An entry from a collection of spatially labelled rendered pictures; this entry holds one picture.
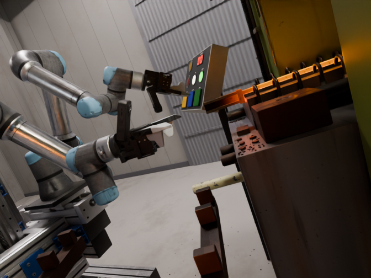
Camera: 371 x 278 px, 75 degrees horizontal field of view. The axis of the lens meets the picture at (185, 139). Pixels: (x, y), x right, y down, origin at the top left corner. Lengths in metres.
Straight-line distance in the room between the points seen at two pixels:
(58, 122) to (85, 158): 0.57
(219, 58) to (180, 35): 2.13
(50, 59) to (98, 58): 2.76
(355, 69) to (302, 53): 0.45
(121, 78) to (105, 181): 0.43
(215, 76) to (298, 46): 0.35
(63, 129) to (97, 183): 0.59
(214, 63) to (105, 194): 0.67
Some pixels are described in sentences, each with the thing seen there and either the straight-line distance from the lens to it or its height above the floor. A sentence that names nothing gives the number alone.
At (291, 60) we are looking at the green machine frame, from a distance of 0.86.
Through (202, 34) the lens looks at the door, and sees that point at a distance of 3.08.
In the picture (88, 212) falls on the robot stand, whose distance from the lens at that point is 1.15.
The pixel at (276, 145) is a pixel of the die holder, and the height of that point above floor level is 0.91.
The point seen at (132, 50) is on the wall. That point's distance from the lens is 3.60.
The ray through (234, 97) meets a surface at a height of 1.00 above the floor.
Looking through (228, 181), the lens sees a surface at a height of 0.62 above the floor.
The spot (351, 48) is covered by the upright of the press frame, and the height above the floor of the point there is 1.04.
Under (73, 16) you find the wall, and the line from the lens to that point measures 4.28.
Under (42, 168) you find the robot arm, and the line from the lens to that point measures 1.23.
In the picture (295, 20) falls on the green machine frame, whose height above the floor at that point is 1.14.
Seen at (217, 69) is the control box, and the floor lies 1.09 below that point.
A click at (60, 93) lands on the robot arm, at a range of 1.02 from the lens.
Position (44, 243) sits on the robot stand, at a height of 0.69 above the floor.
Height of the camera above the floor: 1.06
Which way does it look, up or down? 11 degrees down
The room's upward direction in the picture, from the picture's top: 20 degrees counter-clockwise
